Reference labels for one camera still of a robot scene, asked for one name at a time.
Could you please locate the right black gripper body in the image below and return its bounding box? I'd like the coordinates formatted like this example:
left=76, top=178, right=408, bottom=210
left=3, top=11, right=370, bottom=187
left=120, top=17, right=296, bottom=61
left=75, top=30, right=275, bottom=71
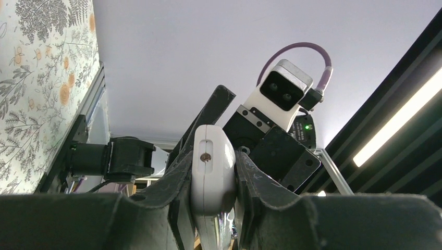
left=223, top=105, right=321, bottom=192

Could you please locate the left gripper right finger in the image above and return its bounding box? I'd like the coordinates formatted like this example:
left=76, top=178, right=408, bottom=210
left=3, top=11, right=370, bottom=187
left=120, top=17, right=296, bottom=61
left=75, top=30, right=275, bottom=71
left=235, top=152, right=441, bottom=249

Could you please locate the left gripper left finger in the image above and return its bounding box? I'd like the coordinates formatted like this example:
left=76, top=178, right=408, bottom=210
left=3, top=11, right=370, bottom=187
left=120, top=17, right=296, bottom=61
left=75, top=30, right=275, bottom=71
left=1, top=153, right=195, bottom=249

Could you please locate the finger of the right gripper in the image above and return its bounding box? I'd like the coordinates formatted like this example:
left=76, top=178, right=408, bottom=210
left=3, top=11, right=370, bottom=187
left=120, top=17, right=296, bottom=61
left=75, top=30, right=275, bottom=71
left=165, top=85, right=236, bottom=173

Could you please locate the white remote control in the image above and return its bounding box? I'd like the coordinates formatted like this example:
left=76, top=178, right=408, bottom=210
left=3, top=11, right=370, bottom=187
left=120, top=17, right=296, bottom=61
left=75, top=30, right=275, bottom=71
left=190, top=124, right=237, bottom=249

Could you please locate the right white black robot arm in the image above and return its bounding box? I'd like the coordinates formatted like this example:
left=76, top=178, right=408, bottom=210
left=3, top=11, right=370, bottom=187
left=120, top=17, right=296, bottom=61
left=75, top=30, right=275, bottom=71
left=69, top=85, right=321, bottom=192

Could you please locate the floral patterned table mat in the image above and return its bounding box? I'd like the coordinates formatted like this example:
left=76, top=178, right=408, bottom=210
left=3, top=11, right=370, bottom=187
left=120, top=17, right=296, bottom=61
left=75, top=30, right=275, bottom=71
left=1, top=0, right=100, bottom=195

